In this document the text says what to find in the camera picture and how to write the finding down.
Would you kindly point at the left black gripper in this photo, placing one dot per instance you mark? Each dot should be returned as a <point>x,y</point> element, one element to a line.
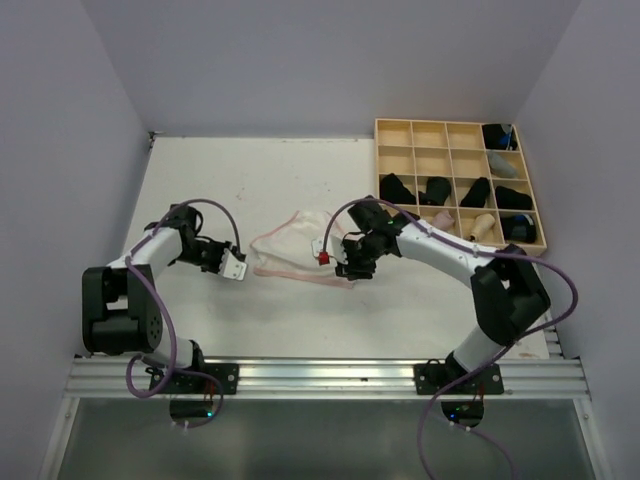
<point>221,247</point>

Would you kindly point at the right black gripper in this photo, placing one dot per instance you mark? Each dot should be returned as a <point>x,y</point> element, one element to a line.
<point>353,269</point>

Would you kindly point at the black garment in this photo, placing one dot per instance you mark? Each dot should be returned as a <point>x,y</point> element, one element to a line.
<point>393,190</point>

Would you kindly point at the white pink-trimmed underwear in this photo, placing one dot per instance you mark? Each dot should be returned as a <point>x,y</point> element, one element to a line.
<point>287,252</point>

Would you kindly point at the black striped underwear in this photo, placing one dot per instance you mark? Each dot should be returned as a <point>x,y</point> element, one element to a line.
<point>436,191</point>

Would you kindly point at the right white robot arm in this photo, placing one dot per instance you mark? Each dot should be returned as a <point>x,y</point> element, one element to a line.
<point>508,295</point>

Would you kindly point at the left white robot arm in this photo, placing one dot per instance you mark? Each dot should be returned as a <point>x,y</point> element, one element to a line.
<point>122,311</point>

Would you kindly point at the pink rolled underwear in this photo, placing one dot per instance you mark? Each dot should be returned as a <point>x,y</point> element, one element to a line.
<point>443,220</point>

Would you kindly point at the beige rolled underwear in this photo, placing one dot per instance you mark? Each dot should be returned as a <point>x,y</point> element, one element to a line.
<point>481,227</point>

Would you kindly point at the black rolled underwear middle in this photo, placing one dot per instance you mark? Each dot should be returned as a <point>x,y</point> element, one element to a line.
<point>477,195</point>

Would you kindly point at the black rolled underwear right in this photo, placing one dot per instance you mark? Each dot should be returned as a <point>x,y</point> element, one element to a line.
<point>510,199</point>

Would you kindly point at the black blue rolled underwear bottom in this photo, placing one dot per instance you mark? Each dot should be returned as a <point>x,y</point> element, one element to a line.
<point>520,228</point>

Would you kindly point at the black blue rolled underwear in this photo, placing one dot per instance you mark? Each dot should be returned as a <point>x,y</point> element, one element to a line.
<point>520,228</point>
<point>498,136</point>

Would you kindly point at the grey rolled underwear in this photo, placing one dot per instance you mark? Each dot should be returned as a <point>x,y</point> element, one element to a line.
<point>500,167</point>

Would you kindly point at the black blue rolled underwear top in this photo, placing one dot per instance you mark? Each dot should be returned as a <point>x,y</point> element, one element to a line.
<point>498,136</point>

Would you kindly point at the wooden compartment organizer box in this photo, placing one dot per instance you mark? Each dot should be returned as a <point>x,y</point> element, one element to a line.
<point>415,150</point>

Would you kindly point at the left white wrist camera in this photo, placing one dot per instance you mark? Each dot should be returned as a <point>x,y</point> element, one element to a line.
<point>233,265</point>

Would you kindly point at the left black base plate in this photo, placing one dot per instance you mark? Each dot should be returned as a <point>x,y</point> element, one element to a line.
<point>213,378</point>

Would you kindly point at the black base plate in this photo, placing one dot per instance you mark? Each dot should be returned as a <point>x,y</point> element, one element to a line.
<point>436,376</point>
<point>213,378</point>

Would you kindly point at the aluminium mounting rail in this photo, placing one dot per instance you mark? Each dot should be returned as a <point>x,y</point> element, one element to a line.
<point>348,379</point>

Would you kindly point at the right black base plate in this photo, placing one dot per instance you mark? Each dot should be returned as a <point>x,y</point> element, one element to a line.
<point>436,376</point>

